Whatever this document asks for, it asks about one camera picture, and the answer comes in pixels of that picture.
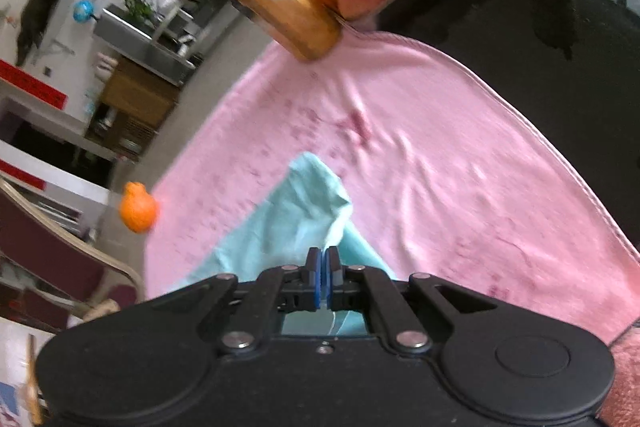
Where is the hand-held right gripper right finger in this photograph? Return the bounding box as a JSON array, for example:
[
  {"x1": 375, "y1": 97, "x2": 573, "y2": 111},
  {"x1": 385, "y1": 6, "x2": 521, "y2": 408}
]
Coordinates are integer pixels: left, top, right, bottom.
[{"x1": 326, "y1": 247, "x2": 496, "y2": 353}]

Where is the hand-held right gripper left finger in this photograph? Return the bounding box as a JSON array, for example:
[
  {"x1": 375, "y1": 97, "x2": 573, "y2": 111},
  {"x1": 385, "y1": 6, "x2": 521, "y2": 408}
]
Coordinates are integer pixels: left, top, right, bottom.
[{"x1": 165, "y1": 248, "x2": 323, "y2": 353}]

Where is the teal t-shirt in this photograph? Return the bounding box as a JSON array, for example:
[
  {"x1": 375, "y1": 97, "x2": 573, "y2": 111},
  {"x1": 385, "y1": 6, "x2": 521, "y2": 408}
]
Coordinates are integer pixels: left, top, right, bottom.
[{"x1": 175, "y1": 152, "x2": 401, "y2": 338}]

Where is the pink printed towel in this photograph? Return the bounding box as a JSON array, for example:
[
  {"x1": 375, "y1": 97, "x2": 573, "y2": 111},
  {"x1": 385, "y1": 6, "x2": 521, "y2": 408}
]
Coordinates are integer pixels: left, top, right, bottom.
[{"x1": 142, "y1": 32, "x2": 640, "y2": 343}]

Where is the bumpy orange citrus fruit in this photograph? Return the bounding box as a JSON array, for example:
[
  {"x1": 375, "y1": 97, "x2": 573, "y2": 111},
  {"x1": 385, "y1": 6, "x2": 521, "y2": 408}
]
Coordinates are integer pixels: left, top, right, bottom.
[{"x1": 119, "y1": 181, "x2": 160, "y2": 234}]

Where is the wooden cabinet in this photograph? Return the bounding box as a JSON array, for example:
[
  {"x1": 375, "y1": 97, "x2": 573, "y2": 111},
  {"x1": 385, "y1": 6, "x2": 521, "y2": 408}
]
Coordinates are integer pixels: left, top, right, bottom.
[{"x1": 85, "y1": 57, "x2": 181, "y2": 158}]

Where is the maroon banquet chair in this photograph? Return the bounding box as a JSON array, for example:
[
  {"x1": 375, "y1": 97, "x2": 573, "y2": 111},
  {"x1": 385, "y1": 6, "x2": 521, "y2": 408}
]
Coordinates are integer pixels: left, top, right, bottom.
[{"x1": 0, "y1": 179, "x2": 146, "y2": 323}]

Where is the grey tower speaker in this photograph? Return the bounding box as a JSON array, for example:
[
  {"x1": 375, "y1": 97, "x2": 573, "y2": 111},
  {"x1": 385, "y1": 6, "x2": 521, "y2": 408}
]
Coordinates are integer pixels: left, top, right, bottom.
[{"x1": 95, "y1": 6, "x2": 201, "y2": 88}]

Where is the cluster of white cups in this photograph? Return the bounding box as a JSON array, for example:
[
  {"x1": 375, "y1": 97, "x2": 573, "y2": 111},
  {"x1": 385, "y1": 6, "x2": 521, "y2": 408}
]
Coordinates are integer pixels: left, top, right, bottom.
[{"x1": 96, "y1": 53, "x2": 118, "y2": 80}]

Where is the potted plant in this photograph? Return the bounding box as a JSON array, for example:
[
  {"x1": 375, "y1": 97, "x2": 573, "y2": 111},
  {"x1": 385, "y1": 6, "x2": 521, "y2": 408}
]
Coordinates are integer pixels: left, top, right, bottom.
[{"x1": 122, "y1": 0, "x2": 158, "y2": 24}]

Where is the blue globe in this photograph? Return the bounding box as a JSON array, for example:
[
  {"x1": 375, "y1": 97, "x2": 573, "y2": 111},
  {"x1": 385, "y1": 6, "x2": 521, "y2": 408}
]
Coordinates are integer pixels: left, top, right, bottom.
[{"x1": 74, "y1": 0, "x2": 97, "y2": 24}]

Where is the dark crocodile figure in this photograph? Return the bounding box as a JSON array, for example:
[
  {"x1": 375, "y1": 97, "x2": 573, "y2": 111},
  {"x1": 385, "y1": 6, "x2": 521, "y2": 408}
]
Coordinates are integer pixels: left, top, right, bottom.
[{"x1": 15, "y1": 0, "x2": 71, "y2": 68}]

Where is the red wall banner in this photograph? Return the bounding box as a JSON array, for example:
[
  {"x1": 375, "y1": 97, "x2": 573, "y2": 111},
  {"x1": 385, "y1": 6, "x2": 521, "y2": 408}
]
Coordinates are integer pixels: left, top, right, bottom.
[{"x1": 0, "y1": 59, "x2": 68, "y2": 108}]

